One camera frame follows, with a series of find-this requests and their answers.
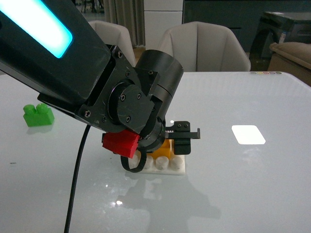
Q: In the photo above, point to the left grey armchair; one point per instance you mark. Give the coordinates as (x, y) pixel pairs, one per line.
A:
(114, 34)

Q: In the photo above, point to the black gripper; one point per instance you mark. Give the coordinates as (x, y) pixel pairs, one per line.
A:
(180, 132)

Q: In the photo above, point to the green toy block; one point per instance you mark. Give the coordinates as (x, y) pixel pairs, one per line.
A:
(41, 115)

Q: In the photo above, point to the white drawer cabinet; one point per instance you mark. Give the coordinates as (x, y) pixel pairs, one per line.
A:
(160, 15)

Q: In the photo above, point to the dark counter cabinet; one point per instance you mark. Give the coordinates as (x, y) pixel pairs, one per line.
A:
(241, 16)

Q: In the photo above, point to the beige cushion seat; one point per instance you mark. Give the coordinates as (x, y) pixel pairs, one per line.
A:
(293, 58)

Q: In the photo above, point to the white studded base plate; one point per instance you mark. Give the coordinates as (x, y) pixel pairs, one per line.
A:
(175, 165)

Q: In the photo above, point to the right grey armchair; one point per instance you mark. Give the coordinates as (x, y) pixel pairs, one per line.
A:
(205, 47)

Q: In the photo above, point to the yellow toy block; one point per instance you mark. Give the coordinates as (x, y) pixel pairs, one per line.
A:
(166, 150)

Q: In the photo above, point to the grey armchair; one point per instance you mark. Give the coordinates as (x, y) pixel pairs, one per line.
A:
(114, 34)
(205, 47)

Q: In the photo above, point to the grey curtain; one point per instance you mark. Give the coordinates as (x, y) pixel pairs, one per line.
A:
(130, 14)

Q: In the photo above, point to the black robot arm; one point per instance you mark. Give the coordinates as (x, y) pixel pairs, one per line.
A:
(49, 46)

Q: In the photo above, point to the colour dot sticker strip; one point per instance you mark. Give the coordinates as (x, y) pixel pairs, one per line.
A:
(265, 72)

